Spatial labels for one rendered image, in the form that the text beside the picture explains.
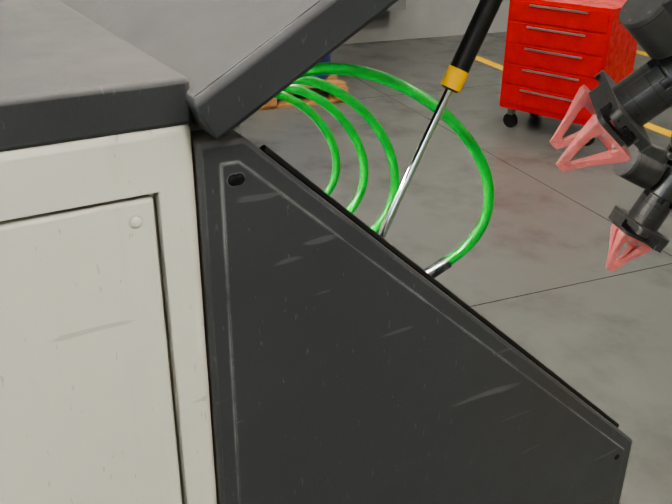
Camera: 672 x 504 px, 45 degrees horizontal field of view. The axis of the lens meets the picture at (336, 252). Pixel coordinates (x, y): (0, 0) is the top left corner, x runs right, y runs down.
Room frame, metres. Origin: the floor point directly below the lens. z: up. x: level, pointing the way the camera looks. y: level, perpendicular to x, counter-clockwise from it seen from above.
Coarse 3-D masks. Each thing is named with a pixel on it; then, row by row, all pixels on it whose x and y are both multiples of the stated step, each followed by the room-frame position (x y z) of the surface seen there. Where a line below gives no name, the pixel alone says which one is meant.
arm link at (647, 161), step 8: (632, 144) 1.28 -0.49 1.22; (632, 152) 1.27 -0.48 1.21; (640, 152) 1.25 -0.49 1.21; (648, 152) 1.26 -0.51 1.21; (656, 152) 1.26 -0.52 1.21; (664, 152) 1.26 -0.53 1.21; (632, 160) 1.25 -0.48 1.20; (640, 160) 1.25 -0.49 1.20; (648, 160) 1.25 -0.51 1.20; (656, 160) 1.26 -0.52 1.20; (664, 160) 1.26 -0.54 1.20; (616, 168) 1.28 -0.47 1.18; (624, 168) 1.26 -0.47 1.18; (632, 168) 1.24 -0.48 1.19; (640, 168) 1.24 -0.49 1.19; (648, 168) 1.25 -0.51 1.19; (656, 168) 1.25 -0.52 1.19; (664, 168) 1.26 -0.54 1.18; (624, 176) 1.25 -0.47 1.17; (632, 176) 1.25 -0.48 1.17; (640, 176) 1.25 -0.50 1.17; (648, 176) 1.25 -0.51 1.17; (656, 176) 1.25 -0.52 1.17; (640, 184) 1.26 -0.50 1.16; (648, 184) 1.25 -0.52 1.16
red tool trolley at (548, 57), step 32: (512, 0) 5.33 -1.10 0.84; (544, 0) 5.19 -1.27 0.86; (576, 0) 5.19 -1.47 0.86; (608, 0) 5.21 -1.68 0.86; (512, 32) 5.31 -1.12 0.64; (544, 32) 5.16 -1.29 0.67; (576, 32) 5.01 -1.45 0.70; (608, 32) 4.89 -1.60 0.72; (512, 64) 5.30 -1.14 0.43; (544, 64) 5.14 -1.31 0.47; (576, 64) 5.00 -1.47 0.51; (608, 64) 4.91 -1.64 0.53; (512, 96) 5.28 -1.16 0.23; (544, 96) 5.12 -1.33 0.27
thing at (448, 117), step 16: (320, 64) 0.94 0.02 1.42; (336, 64) 0.94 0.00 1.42; (352, 64) 0.94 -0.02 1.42; (384, 80) 0.94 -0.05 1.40; (400, 80) 0.95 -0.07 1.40; (416, 96) 0.95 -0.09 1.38; (448, 112) 0.95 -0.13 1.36; (464, 128) 0.96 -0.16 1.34; (480, 160) 0.96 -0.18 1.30; (480, 224) 0.96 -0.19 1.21; (448, 256) 0.96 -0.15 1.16
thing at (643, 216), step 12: (648, 192) 1.28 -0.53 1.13; (636, 204) 1.28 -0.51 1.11; (648, 204) 1.26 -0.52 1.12; (660, 204) 1.25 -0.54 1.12; (624, 216) 1.28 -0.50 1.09; (636, 216) 1.26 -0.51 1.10; (648, 216) 1.25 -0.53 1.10; (660, 216) 1.25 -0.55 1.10; (636, 228) 1.24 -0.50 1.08; (648, 228) 1.25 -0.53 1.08; (660, 240) 1.23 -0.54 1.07
